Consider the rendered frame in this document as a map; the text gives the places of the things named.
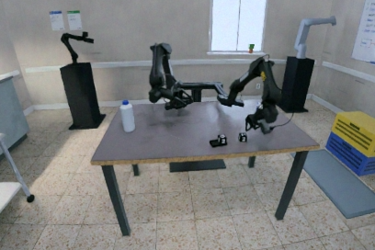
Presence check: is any white plastic bottle with blue cap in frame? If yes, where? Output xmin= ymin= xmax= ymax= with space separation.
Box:
xmin=120 ymin=100 xmax=135 ymax=132

